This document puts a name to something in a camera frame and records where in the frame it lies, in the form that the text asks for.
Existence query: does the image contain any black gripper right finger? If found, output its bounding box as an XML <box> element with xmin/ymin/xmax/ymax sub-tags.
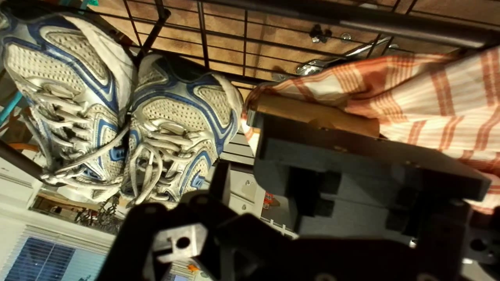
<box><xmin>412</xmin><ymin>199</ymin><xmax>500</xmax><ymax>281</ymax></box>

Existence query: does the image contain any black metal shoe rack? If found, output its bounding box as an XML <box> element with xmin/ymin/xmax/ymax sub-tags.
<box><xmin>0</xmin><ymin>0</ymin><xmax>500</xmax><ymax>178</ymax></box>

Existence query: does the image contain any orange striped white shirt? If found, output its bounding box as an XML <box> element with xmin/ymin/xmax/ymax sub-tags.
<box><xmin>245</xmin><ymin>46</ymin><xmax>500</xmax><ymax>214</ymax></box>

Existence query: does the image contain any wooden roller with black handle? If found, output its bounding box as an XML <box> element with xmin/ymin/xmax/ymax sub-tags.
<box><xmin>246</xmin><ymin>93</ymin><xmax>490</xmax><ymax>240</ymax></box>

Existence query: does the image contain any white blue sneaker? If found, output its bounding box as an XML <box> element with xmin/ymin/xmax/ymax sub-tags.
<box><xmin>121</xmin><ymin>53</ymin><xmax>241</xmax><ymax>207</ymax></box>
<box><xmin>1</xmin><ymin>12</ymin><xmax>134</xmax><ymax>203</ymax></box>

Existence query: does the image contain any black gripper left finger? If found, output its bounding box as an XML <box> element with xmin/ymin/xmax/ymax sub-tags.
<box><xmin>96</xmin><ymin>192</ymin><xmax>291</xmax><ymax>281</ymax></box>

